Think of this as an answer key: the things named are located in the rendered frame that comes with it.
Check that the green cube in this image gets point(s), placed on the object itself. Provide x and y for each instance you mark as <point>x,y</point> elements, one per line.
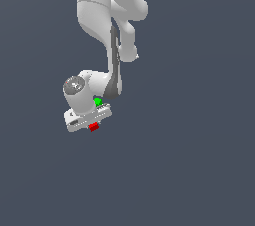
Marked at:
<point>97,101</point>

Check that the red cube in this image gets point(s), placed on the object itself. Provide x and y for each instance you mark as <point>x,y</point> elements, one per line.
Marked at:
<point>93,127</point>

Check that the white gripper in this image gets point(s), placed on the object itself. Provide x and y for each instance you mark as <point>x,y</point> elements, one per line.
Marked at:
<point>87,118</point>

